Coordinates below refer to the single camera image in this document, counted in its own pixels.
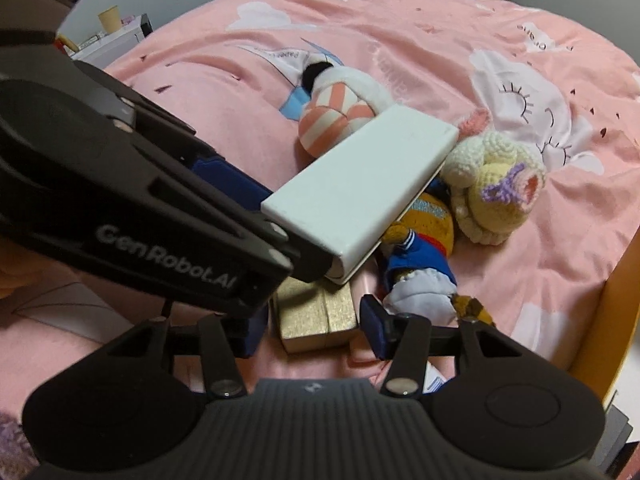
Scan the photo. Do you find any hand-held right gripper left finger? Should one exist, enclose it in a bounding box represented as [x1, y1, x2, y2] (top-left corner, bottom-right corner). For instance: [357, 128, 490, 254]
[102, 307, 271, 401]

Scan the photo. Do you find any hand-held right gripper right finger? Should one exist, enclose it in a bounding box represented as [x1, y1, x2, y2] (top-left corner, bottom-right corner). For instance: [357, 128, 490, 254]
[360, 294, 546, 400]

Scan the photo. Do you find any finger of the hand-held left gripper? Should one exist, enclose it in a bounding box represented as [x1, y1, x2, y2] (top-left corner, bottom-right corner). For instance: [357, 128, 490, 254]
[286, 246, 336, 283]
[190, 155, 275, 220]

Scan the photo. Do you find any small gold box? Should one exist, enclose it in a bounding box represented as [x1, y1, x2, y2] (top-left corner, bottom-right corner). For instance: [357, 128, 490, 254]
[272, 280, 360, 355]

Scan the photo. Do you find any white tube blue label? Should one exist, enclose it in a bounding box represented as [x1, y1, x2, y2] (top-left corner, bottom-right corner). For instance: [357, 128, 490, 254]
[422, 357, 451, 395]

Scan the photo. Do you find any long white box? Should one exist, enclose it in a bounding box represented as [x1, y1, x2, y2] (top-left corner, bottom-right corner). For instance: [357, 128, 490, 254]
[260, 104, 461, 286]

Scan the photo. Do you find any duck plush toy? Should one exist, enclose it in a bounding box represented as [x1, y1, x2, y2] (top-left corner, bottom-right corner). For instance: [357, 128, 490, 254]
[375, 177, 498, 328]

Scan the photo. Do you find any cream crochet doll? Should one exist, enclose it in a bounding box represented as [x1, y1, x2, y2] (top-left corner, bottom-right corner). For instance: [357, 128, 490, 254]
[442, 110, 548, 246]

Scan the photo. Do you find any orange cardboard box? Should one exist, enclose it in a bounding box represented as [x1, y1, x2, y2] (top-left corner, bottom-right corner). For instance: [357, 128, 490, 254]
[567, 225, 640, 411]

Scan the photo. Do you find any pink striped plush toy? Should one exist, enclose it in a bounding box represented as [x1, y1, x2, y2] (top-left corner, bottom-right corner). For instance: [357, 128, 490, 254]
[297, 62, 396, 156]

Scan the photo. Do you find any white nightstand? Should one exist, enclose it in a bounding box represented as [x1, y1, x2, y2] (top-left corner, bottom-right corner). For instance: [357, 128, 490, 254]
[70, 12, 153, 68]

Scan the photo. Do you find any paper cup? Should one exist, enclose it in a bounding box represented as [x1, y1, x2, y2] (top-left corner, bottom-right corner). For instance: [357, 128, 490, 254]
[97, 5, 123, 31]

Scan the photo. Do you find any pink printed blanket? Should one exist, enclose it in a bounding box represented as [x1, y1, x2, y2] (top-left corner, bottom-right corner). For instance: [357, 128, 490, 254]
[0, 0, 640, 411]

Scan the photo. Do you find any purple fuzzy cloth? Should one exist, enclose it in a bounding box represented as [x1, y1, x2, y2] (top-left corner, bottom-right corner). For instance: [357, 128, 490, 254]
[0, 410, 41, 471]

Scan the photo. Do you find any black flat box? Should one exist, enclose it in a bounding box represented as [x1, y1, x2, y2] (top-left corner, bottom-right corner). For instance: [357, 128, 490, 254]
[587, 402, 633, 476]

